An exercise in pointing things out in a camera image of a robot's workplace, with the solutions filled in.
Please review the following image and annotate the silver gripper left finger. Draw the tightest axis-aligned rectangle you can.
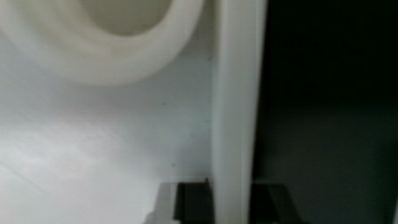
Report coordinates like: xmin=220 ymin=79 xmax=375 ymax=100
xmin=154 ymin=180 xmax=213 ymax=224

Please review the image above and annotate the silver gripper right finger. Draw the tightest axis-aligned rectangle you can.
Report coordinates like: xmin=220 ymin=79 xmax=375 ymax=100
xmin=250 ymin=183 xmax=305 ymax=224

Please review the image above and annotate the white square tabletop tray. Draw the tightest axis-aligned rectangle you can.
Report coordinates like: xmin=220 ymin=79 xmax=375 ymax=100
xmin=0 ymin=0 xmax=268 ymax=224

